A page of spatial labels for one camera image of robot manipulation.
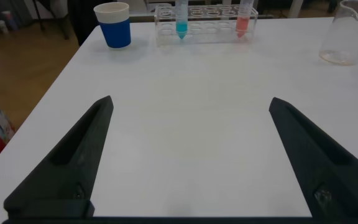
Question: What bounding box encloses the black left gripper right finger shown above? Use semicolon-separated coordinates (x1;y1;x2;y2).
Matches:
268;96;358;218

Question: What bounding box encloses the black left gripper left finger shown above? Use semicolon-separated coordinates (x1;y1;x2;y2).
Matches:
3;95;114;218

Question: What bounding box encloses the clear conical test tube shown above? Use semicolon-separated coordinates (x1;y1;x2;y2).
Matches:
235;0;255;39

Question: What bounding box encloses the glass beaker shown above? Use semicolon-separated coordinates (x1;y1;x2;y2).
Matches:
318;0;358;67

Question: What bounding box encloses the test tube with blue liquid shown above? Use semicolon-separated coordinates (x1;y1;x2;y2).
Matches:
175;0;189;40

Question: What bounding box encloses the clear acrylic test tube rack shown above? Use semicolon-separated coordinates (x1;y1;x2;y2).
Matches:
154;3;259;47

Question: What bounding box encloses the black chair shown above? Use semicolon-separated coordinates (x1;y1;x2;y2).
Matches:
31;0;71;40

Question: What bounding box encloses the blue and white paper cup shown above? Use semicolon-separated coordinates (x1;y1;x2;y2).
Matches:
93;2;132;49

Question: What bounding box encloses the pink bottle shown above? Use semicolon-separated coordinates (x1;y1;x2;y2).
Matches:
1;11;19;31

